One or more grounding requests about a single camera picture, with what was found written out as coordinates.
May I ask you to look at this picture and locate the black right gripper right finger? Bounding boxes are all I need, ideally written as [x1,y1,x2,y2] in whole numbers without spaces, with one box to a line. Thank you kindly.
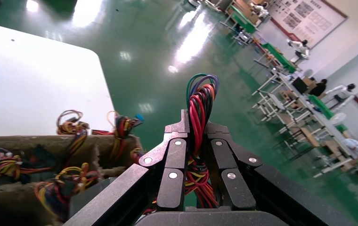
[205,121,356,226]

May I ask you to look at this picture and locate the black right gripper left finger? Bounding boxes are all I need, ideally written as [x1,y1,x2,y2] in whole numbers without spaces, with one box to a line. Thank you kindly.
[63,109,190,226]

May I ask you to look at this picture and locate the silver power supply with cables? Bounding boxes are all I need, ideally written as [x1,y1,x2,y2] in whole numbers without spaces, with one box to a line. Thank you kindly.
[0,147,52,185]
[143,73,221,216]

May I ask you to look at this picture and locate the green top workbench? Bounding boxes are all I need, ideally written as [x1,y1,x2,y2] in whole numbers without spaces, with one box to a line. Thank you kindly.
[227,3,258,35]
[307,93,349,133]
[253,42,298,74]

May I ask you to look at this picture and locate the person in white coat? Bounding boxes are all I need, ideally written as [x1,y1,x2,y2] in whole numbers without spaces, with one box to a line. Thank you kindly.
[286,39,311,65]
[342,138,358,157]
[250,1,270,18]
[325,83,357,113]

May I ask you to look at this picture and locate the person in black top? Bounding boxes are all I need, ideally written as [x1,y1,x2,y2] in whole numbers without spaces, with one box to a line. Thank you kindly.
[308,78,328,97]

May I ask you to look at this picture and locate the brown cardboard divider box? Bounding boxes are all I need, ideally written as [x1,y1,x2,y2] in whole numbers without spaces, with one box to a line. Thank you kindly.
[0,135,145,226]

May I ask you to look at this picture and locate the wire bundle top middle cell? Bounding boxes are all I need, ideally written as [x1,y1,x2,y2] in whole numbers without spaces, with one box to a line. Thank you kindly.
[130,147,145,164]

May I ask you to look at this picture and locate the wire bundle cell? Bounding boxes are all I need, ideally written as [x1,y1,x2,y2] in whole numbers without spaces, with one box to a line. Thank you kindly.
[91,111,138,169]
[34,162,101,222]
[56,110,90,163]
[130,147,145,164]

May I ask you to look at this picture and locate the wire bundle top left cell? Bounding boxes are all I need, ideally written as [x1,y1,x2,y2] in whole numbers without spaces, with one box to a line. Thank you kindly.
[91,111,138,169]

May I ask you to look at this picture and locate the wire bundle centre cell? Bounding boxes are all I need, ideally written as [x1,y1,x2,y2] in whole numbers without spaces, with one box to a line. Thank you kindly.
[34,162,101,222]

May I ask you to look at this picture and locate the wire bundle left middle cell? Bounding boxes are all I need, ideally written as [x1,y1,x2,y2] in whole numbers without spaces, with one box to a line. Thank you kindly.
[56,110,90,163]

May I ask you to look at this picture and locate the wall notice board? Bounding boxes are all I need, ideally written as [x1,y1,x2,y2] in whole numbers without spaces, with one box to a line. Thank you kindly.
[268,0,348,49]

